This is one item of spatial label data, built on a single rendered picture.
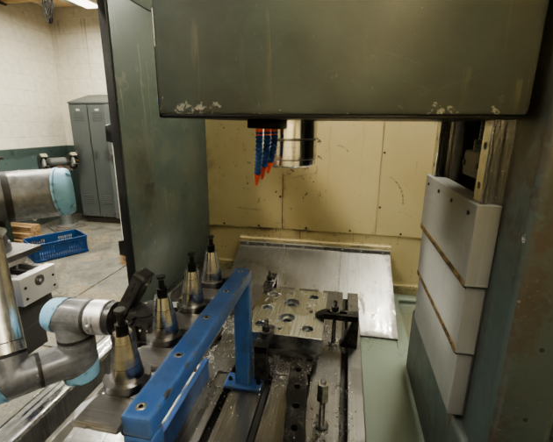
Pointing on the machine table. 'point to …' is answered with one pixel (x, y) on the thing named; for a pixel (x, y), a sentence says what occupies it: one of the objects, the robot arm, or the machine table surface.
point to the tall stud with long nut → (322, 403)
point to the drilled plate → (289, 340)
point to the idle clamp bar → (296, 403)
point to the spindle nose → (297, 145)
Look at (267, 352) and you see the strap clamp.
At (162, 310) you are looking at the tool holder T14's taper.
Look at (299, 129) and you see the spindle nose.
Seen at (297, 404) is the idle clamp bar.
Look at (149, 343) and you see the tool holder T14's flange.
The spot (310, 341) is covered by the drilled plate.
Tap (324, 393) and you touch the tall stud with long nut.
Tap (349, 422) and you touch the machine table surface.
